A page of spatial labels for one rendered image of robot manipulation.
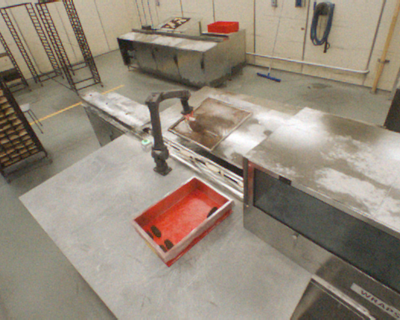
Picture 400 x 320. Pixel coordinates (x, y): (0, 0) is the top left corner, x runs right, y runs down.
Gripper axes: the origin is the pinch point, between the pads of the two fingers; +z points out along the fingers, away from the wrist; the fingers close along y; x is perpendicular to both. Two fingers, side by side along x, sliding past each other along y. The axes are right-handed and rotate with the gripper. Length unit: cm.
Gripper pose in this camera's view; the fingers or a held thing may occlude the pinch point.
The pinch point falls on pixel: (190, 118)
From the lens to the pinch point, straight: 216.6
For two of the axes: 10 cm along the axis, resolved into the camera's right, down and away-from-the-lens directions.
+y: -6.0, 6.7, -4.5
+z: 2.4, 6.8, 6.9
